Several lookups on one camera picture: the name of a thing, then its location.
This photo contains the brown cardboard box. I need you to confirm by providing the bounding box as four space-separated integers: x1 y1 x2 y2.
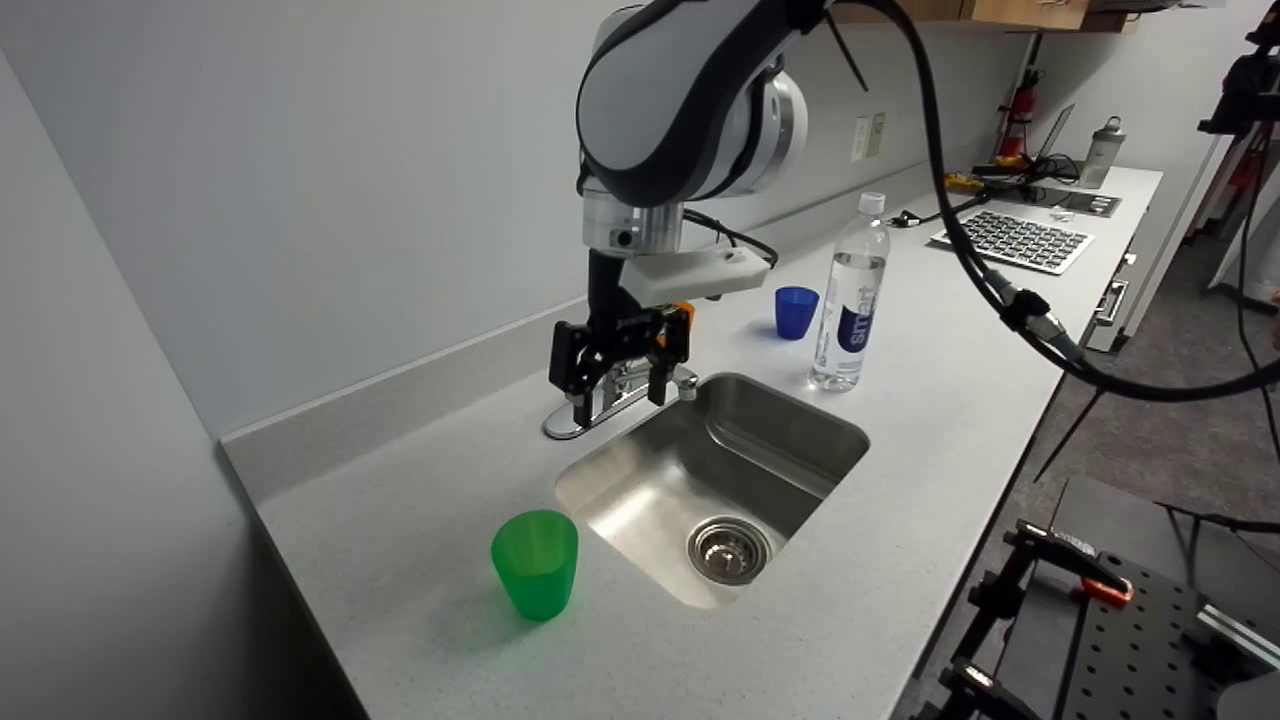
906 0 1180 35

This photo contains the silver metal bottle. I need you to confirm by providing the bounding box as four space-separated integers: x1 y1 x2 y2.
1078 112 1127 192

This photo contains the stainless steel sink basin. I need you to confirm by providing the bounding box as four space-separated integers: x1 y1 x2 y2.
553 369 875 615

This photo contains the green plastic cup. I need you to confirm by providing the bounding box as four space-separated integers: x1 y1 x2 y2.
489 506 586 629

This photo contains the black clamp with orange tips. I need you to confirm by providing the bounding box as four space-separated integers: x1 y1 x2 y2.
1001 517 1142 612

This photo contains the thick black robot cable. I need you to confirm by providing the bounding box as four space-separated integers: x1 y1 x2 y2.
828 0 1280 403

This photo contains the thin black cable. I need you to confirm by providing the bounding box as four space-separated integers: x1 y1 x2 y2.
1147 492 1280 579

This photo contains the blue plastic cup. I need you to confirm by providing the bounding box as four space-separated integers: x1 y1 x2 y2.
774 284 825 344

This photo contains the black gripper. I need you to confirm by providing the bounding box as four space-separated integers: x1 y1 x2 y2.
548 244 701 431

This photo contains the grey computer keyboard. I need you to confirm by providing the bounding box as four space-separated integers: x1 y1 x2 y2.
925 204 1098 279

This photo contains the clear plastic water bottle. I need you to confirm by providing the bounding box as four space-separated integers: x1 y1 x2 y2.
806 189 897 399

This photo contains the chrome faucet base with handle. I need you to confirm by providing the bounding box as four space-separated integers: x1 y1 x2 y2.
537 359 657 446

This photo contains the metal sink drain strainer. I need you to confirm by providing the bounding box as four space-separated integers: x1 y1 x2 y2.
683 512 781 586

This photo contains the white wall outlet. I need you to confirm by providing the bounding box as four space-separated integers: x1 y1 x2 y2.
848 112 887 165

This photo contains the black perforated breadboard table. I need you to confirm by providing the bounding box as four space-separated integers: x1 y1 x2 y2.
912 476 1280 720

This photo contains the black camera tripod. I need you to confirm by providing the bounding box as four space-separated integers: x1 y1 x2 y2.
1196 0 1280 244

